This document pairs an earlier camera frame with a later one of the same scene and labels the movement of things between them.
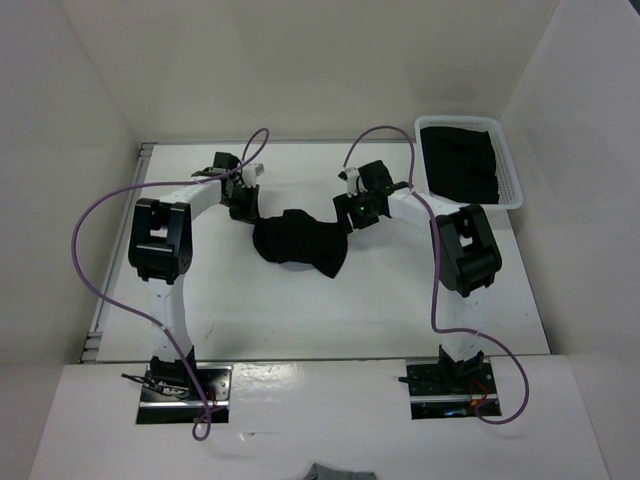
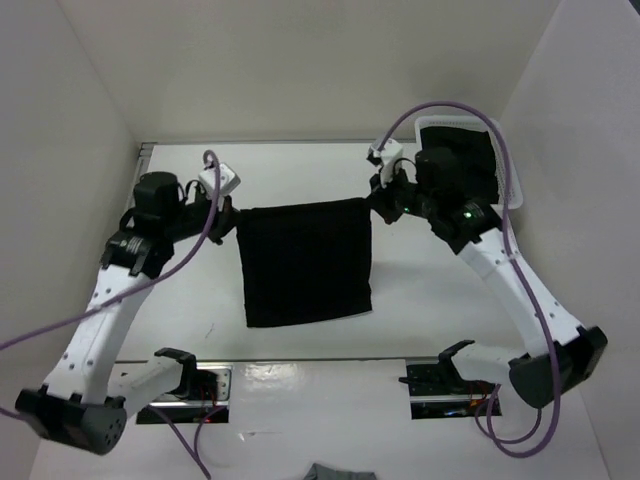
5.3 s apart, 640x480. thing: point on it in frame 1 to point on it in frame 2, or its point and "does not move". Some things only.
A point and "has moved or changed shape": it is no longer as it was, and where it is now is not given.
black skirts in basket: (461, 164) does not move
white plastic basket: (507, 177) does not move
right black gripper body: (360, 209) to (398, 196)
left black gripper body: (241, 203) to (194, 218)
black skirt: (296, 236) has moved or changed shape
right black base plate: (451, 390) does not move
